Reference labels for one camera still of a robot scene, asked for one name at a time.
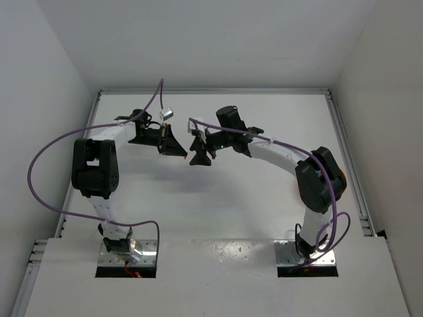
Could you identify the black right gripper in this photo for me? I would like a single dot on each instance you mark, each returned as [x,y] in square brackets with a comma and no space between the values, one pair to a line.
[205,142]

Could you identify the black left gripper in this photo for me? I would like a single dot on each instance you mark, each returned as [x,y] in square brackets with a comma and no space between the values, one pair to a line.
[164,140]

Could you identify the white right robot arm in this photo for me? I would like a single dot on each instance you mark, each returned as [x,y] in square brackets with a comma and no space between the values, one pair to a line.
[320,180]

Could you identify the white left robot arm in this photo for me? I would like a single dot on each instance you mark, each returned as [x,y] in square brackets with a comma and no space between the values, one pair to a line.
[95,172]

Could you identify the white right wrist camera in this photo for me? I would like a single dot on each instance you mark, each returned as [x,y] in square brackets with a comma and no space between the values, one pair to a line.
[195,128]

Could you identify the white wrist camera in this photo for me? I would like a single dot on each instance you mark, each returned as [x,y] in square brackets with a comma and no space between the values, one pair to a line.
[165,114]
[195,128]

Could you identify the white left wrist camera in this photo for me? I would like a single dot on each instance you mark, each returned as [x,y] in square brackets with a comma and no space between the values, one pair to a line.
[165,114]

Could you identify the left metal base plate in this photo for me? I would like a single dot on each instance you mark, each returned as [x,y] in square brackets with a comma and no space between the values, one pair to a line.
[144,255]

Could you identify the metal base plate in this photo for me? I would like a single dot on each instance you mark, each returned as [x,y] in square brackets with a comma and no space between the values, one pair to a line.
[287,256]
[144,255]

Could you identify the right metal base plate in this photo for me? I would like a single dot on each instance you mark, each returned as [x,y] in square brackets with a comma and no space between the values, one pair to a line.
[287,256]

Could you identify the aluminium frame rail right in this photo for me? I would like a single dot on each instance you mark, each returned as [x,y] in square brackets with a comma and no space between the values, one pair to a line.
[366,222]

